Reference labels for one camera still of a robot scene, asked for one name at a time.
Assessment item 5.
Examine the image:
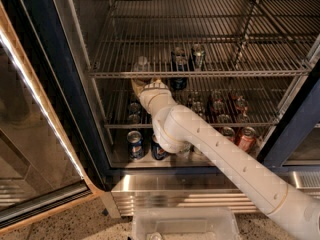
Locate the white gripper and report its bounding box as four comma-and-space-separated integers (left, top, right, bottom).
131, 79, 177, 116

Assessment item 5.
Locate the clear plastic water bottle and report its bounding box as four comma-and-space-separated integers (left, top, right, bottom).
133, 56, 151, 83

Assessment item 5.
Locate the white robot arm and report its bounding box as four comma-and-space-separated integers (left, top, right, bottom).
131, 79, 320, 240

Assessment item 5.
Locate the open glass fridge door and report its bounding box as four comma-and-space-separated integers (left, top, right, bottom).
0, 0, 102, 234

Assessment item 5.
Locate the stainless steel fridge base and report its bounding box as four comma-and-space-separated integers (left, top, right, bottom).
111, 170, 320, 217

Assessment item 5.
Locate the dark blue fridge mullion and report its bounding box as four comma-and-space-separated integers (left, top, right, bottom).
257, 59, 320, 168

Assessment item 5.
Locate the dark blue soda can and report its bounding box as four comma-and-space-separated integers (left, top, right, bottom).
170, 47, 187, 90

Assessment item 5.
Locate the blue pepsi can front left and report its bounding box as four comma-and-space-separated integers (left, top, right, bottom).
127, 131, 144, 160

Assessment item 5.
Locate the blue pepsi can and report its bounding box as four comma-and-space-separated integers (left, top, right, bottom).
151, 135, 168, 160
127, 131, 144, 160

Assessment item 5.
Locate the orange soda can left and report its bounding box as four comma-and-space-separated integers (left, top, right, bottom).
221, 127, 235, 142

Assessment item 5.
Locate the orange soda can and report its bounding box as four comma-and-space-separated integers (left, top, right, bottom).
221, 127, 235, 142
236, 127, 256, 152

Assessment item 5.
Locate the orange soda can right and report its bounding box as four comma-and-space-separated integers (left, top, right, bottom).
236, 127, 256, 152

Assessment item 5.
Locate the clear plastic bin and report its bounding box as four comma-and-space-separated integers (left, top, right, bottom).
132, 207, 242, 240

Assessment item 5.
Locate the upper wire fridge shelf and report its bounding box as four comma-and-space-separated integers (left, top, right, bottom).
90, 0, 320, 78

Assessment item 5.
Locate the wire fridge shelf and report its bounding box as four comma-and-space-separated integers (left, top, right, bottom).
90, 0, 320, 78
105, 77, 292, 129

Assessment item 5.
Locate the middle wire fridge shelf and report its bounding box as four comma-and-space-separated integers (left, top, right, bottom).
105, 77, 292, 129

